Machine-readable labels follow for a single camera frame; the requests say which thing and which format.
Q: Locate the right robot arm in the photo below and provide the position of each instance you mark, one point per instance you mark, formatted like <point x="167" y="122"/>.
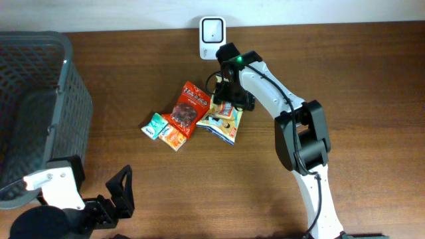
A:
<point x="302" y="140"/>

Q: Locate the orange tissue pack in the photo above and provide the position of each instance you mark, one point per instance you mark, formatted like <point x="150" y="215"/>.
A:
<point x="173" y="137"/>

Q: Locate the grey plastic basket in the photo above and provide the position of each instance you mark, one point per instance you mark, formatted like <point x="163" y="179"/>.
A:
<point x="46" y="109"/>

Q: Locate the yellow snack bag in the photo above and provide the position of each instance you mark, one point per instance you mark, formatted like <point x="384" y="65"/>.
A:
<point x="222" y="118"/>

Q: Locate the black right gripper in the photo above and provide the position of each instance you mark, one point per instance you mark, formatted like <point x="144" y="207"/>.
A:
<point x="249" y="102"/>

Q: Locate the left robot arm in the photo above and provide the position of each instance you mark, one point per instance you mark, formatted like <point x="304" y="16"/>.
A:
<point x="41" y="222"/>

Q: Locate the white barcode scanner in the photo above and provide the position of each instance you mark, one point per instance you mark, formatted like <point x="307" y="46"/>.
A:
<point x="212" y="35"/>

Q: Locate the green tissue pack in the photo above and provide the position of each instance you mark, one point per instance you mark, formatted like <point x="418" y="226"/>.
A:
<point x="155" y="126"/>

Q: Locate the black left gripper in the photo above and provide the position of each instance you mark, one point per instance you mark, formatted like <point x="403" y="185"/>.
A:
<point x="123" y="197"/>

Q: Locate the red Hacks candy bag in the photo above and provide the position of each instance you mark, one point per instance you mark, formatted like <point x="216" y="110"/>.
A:
<point x="191" y="106"/>

